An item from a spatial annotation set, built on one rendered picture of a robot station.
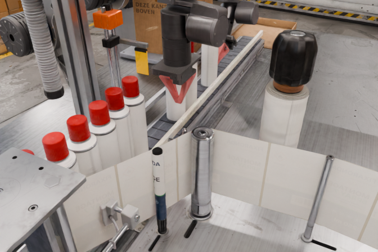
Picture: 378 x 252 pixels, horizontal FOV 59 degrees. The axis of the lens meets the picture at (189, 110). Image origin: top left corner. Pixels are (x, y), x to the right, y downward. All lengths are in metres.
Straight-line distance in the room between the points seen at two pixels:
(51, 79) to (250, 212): 0.44
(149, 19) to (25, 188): 1.05
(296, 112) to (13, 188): 0.51
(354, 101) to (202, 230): 0.74
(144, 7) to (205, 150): 0.89
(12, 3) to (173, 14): 3.52
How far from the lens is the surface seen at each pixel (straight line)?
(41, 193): 0.36
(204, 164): 0.56
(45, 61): 0.63
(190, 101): 0.91
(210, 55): 1.01
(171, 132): 0.80
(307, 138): 0.89
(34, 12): 0.60
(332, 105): 1.15
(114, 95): 0.62
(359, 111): 1.16
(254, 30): 1.73
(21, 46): 1.60
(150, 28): 1.36
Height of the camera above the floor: 1.39
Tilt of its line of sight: 33 degrees down
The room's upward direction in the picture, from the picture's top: straight up
